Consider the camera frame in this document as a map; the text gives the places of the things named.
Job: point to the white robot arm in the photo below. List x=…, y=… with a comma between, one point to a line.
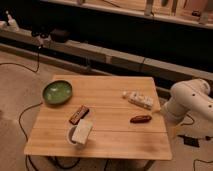
x=191, y=95

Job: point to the green ceramic bowl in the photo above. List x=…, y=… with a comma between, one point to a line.
x=57, y=92

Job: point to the brown chocolate bar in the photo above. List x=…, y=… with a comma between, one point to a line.
x=79, y=114

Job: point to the white plastic bottle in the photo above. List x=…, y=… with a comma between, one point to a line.
x=138, y=99

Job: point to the wooden table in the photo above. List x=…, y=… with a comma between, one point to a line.
x=112, y=136

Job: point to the white cup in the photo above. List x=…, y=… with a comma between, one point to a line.
x=69, y=136

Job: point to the black device on ledge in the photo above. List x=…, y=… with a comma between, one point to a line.
x=60, y=36

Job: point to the black power adapter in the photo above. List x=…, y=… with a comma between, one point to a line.
x=191, y=141

